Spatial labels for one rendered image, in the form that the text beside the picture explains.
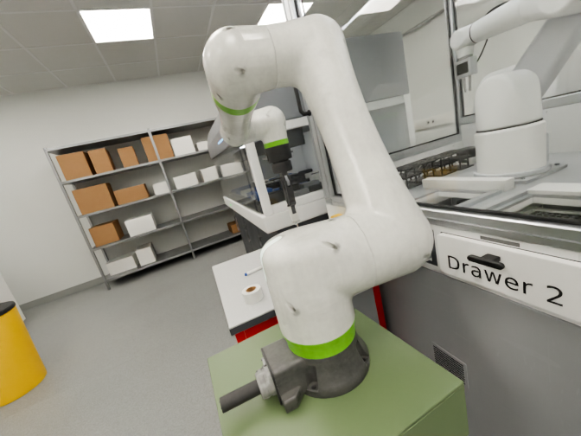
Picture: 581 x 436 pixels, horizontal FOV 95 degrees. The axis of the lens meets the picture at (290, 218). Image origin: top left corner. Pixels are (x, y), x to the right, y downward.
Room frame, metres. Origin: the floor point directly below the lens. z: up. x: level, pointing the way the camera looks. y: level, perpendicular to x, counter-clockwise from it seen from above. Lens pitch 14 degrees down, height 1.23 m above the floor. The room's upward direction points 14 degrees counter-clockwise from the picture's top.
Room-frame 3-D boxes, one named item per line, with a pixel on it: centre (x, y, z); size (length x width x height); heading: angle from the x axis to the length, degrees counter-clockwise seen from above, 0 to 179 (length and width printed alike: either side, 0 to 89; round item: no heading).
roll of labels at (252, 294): (0.88, 0.20, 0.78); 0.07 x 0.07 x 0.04
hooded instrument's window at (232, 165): (2.56, -0.11, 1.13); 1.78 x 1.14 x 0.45; 18
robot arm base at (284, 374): (0.39, 0.05, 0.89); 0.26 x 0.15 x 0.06; 107
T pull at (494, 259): (0.52, -0.40, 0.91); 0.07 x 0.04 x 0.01; 18
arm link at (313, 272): (0.41, -0.01, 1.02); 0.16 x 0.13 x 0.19; 101
